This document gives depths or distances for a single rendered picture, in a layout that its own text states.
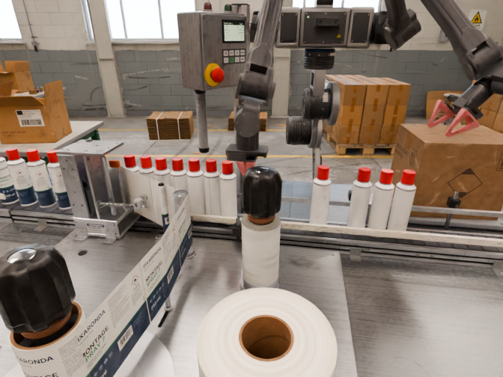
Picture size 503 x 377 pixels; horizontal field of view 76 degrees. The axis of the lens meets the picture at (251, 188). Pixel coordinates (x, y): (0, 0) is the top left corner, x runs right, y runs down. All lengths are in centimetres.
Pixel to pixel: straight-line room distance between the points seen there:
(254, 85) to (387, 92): 374
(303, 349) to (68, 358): 32
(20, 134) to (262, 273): 213
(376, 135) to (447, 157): 336
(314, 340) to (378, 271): 50
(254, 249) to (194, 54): 53
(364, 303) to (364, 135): 371
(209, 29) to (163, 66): 567
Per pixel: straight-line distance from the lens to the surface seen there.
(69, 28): 714
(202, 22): 90
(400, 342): 82
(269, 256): 70
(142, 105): 681
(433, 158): 118
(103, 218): 102
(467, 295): 101
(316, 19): 144
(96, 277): 90
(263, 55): 79
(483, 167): 126
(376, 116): 445
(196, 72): 92
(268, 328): 55
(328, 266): 87
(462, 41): 107
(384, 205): 97
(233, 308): 55
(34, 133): 255
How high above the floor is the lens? 142
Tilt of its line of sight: 25 degrees down
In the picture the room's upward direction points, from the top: straight up
